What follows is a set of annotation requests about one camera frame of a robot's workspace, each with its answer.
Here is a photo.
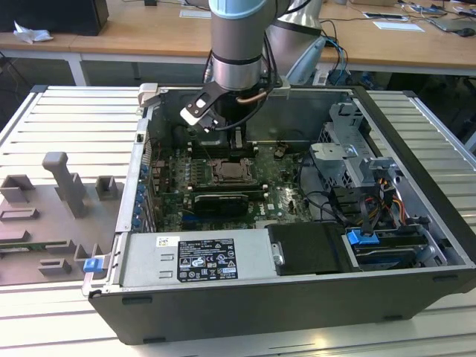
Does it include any silver green CPU chip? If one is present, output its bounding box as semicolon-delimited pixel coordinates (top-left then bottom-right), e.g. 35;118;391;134
222;164;248;179

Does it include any CPU socket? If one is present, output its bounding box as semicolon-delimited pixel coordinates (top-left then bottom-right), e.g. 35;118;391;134
208;156;260;186

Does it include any black plastic block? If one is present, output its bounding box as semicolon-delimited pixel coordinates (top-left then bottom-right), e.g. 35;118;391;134
171;125;228;149

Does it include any grey plastic case latch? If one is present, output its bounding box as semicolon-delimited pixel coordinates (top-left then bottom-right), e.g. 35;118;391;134
136;83;161;109

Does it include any pale blue teach pendant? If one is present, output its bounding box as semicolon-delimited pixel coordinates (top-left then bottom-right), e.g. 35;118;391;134
288;36;338;87

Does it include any black graphics card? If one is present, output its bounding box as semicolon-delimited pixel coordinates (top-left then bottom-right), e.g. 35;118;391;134
193;192;249;217

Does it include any green motherboard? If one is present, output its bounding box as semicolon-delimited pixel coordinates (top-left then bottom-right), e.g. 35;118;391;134
147;143;317;230

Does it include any wooden desk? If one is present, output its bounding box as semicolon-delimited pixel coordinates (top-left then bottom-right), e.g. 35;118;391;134
0;0;215;89
318;0;476;81

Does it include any silver metal drive cage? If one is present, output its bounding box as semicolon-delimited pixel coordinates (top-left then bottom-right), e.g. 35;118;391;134
308;102;376;194

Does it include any black plastic shroud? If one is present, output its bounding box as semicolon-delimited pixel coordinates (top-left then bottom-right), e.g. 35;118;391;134
266;222;353;277

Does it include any grey power supply unit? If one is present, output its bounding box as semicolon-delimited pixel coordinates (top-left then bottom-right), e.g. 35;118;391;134
120;229;278;288

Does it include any blue disk carrier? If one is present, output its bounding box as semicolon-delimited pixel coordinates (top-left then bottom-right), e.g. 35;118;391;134
344;228;379;246

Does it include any white flat box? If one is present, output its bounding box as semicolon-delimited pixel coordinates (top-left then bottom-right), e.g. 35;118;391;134
373;20;425;33

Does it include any black computer box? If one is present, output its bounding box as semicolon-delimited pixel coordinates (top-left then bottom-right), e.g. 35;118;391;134
0;0;111;37

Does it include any black grey PC case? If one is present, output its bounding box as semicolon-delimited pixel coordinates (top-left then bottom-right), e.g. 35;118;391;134
82;83;476;345

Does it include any dark hard disk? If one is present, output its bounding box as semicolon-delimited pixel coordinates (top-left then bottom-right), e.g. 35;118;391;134
351;245;421;272

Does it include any blue plastic clip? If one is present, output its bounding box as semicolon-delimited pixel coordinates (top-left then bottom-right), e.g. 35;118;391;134
83;257;103;275

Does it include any crumpled white paper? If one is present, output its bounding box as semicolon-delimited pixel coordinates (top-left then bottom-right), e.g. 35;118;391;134
13;20;53;42

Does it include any grey parts rack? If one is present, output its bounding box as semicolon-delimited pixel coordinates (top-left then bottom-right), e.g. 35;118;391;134
0;150;127;287

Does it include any grey laptop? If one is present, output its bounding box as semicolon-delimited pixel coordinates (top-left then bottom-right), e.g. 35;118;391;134
433;14;476;33

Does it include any green RAM stick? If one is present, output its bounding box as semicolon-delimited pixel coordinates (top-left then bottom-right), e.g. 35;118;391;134
0;241;77;254

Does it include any black camera cable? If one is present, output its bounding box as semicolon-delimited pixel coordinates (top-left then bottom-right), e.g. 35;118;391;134
208;100;263;131

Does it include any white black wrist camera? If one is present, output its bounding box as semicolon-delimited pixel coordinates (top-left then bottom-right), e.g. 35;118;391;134
179;82;221;129

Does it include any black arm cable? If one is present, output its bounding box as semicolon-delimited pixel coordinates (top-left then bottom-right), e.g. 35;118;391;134
260;31;280;85

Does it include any blue cable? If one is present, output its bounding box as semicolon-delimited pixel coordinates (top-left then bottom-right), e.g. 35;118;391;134
323;20;350;75

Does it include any black internal cable bundle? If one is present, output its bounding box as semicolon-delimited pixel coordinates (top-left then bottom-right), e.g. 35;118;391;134
299;152;353;234

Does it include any coloured power wire bundle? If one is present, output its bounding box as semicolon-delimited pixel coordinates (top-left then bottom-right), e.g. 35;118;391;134
375;178;408;226

